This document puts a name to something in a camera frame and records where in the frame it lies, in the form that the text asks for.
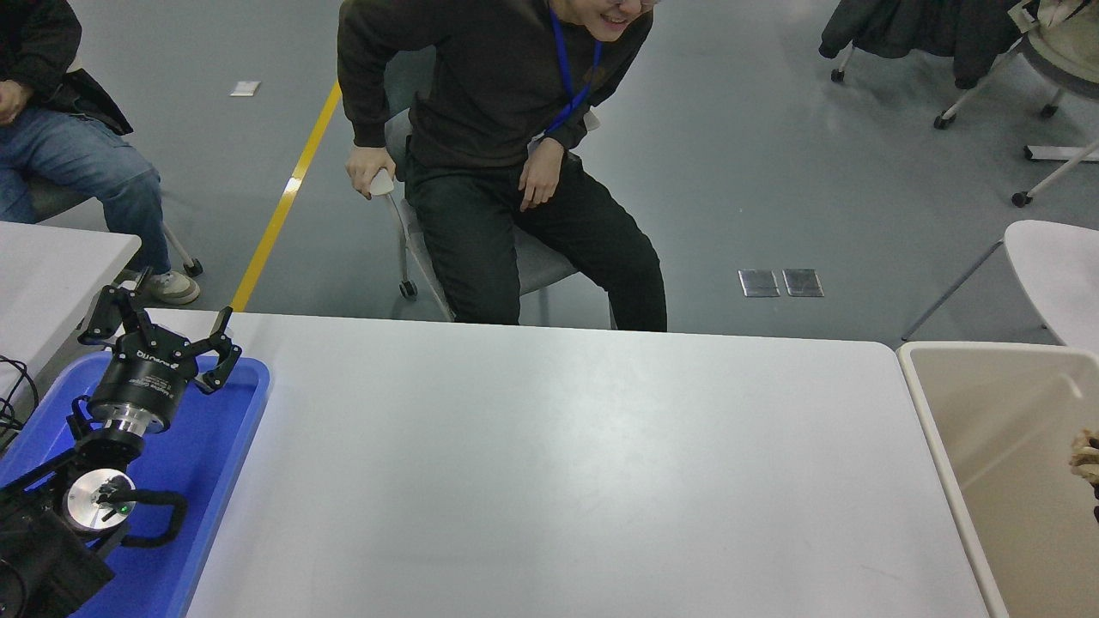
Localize tan paper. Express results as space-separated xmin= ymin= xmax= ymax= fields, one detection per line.
xmin=1070 ymin=429 xmax=1099 ymax=488

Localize blue lanyard with badge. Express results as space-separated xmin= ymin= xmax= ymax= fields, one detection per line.
xmin=541 ymin=7 xmax=604 ymax=138

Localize large pale plastic bin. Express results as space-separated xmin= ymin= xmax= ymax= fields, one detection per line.
xmin=896 ymin=342 xmax=1099 ymax=618

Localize black cables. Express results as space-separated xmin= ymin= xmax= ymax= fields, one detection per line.
xmin=0 ymin=356 xmax=39 ymax=451

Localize person's right hand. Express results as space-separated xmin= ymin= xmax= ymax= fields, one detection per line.
xmin=345 ymin=146 xmax=398 ymax=201

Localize person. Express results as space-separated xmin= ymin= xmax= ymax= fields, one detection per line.
xmin=337 ymin=0 xmax=668 ymax=332
xmin=0 ymin=0 xmax=202 ymax=306

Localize white side table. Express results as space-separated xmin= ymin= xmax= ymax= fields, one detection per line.
xmin=0 ymin=221 xmax=142 ymax=404

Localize person's left hand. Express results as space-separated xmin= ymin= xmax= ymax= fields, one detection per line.
xmin=519 ymin=137 xmax=568 ymax=212

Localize person's hand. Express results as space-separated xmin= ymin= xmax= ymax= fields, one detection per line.
xmin=0 ymin=80 xmax=33 ymax=128

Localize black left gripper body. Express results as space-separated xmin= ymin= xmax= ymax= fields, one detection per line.
xmin=88 ymin=330 xmax=201 ymax=426

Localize dark jacket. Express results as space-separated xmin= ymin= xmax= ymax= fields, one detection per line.
xmin=818 ymin=0 xmax=1044 ymax=90

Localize blue plastic tray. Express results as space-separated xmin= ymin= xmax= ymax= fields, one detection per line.
xmin=0 ymin=352 xmax=272 ymax=618

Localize yellow floor tape line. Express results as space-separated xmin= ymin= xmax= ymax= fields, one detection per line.
xmin=229 ymin=80 xmax=343 ymax=312

